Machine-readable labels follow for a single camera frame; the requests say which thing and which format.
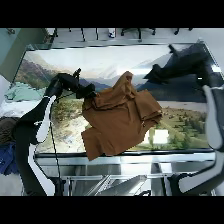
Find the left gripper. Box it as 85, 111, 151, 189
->
75, 82, 98, 100

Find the silver frame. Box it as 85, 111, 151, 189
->
32, 151, 224, 197

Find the brown T-shirt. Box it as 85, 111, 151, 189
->
80, 70, 164, 162

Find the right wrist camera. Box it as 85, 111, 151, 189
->
167, 43, 179, 55

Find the blue garment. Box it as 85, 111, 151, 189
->
0, 142, 20, 176

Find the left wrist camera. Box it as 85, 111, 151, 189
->
72, 67, 83, 81

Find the black cable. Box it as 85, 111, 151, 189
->
48, 94, 66, 196

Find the black office chair base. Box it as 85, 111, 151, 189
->
120, 27, 157, 41

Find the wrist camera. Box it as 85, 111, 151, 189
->
72, 67, 83, 81
167, 43, 179, 55

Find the dark brown garment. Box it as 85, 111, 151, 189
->
0, 116, 22, 145

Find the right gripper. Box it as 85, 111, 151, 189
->
143, 64, 170, 85

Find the pale green garment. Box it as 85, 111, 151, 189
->
4, 82, 47, 103

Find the white garment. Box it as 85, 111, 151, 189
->
0, 99, 42, 119

